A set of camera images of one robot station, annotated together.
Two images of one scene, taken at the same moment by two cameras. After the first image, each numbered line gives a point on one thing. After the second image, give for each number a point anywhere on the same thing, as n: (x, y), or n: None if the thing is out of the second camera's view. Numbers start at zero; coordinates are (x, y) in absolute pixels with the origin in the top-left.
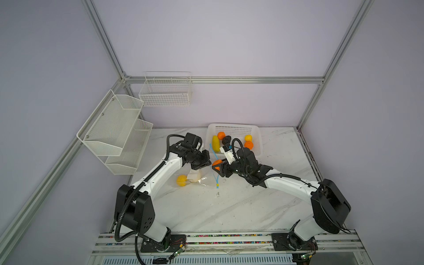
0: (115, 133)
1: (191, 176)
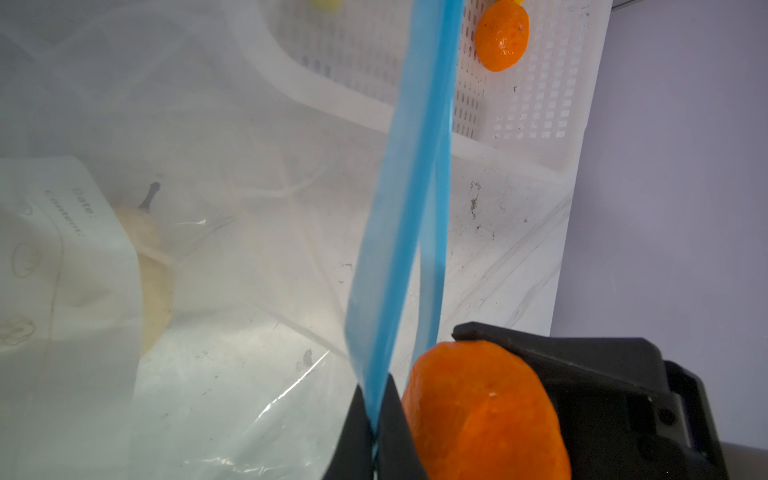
0: None
1: (155, 267)
